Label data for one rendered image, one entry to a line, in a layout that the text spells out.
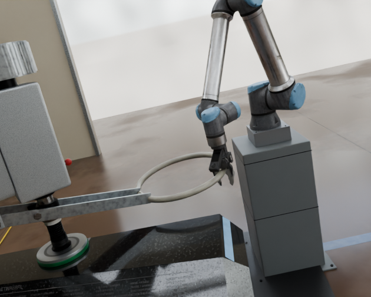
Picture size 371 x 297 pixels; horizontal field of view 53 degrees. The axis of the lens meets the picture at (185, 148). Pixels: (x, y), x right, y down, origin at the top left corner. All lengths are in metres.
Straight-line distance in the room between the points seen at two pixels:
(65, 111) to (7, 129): 4.90
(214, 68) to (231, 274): 1.01
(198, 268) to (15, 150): 0.78
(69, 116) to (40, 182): 4.87
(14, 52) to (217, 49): 0.95
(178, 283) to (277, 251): 1.19
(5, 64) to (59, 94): 4.88
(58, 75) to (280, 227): 4.70
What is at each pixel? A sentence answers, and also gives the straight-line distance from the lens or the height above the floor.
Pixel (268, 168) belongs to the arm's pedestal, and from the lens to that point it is 2.22.
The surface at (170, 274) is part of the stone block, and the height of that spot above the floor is 0.77.
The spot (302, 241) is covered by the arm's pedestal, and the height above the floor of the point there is 0.21.
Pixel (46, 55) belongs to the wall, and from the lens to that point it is 6.31.
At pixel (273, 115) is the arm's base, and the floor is 1.01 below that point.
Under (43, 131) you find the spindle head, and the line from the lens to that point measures 1.49.
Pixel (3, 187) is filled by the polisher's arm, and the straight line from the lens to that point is 1.51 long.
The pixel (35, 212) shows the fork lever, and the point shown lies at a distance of 1.59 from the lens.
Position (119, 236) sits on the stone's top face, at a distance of 1.69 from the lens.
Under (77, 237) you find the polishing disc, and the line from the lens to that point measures 1.75.
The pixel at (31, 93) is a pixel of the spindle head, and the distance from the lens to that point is 1.47.
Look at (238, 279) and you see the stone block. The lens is 1.40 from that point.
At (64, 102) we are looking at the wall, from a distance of 6.32.
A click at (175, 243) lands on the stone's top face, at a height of 0.80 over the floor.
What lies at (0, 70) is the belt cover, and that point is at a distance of 1.46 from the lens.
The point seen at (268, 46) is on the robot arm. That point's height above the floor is 1.42.
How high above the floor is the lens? 1.56
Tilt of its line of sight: 17 degrees down
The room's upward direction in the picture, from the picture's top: 13 degrees counter-clockwise
